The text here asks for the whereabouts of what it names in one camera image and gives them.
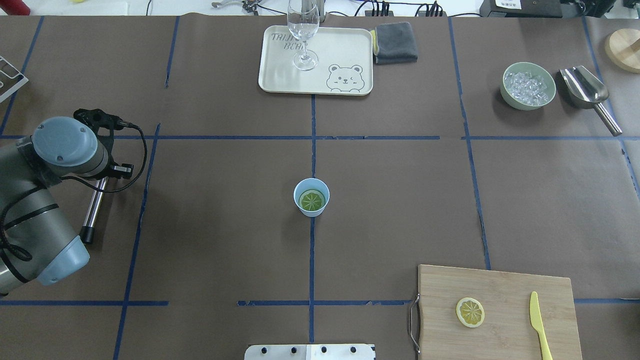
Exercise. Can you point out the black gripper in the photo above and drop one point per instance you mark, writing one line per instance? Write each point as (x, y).
(123, 169)

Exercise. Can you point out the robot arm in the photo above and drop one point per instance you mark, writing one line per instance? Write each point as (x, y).
(37, 240)

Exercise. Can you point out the light blue cup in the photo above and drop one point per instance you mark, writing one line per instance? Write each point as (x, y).
(311, 183)

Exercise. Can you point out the red bottle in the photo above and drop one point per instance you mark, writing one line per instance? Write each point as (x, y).
(15, 7)

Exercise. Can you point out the clear wine glass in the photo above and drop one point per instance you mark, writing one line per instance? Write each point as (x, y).
(303, 21)

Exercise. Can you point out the grey folded cloth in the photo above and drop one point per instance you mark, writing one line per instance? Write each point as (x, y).
(394, 43)

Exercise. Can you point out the green bowl of ice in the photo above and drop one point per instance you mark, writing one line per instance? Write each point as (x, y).
(527, 86)

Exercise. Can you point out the bamboo cutting board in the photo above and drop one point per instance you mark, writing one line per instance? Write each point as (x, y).
(506, 332)

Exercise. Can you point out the yellow plastic knife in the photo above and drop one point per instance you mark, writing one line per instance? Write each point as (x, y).
(536, 321)

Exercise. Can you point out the steel ice scoop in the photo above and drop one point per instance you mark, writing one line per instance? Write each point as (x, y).
(586, 91)

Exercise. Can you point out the wooden mug tree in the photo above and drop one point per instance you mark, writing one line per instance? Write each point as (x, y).
(623, 49)

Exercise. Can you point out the white wire cup rack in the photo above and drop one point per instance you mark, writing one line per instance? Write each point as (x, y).
(11, 79)

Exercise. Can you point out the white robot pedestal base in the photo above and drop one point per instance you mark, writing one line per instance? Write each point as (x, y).
(340, 351)

